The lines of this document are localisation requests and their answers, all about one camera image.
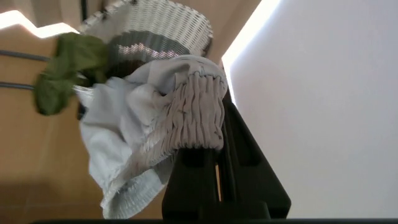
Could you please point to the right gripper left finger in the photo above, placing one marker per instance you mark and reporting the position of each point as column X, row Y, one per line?
column 189, row 186

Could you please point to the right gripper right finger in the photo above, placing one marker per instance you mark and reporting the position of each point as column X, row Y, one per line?
column 248, row 186

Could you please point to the pale grey shorts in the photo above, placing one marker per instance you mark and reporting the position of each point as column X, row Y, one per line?
column 124, row 124

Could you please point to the white laundry basket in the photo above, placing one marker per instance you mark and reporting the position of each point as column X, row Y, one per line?
column 161, row 18

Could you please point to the black clothes rack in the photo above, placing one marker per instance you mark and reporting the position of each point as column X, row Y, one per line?
column 18, row 54

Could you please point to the green garment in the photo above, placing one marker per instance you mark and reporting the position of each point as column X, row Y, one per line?
column 71, row 56

